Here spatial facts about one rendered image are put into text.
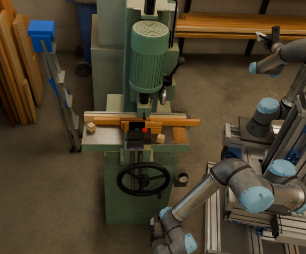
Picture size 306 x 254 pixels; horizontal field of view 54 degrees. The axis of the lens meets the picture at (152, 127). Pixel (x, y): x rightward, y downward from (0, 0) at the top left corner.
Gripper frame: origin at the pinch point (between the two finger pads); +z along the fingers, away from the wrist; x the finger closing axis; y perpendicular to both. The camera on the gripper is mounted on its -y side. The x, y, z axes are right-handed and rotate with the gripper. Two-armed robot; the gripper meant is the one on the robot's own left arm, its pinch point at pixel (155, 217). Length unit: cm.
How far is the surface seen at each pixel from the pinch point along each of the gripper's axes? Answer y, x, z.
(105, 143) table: -34.0, -26.5, 20.1
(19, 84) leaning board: -51, -106, 136
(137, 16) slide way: -101, -11, 19
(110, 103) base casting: -48, -25, 65
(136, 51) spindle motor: -84, -12, 2
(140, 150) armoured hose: -34.3, -8.3, 6.5
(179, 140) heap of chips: -35.9, 15.0, 20.8
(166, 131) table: -38.8, 8.5, 28.4
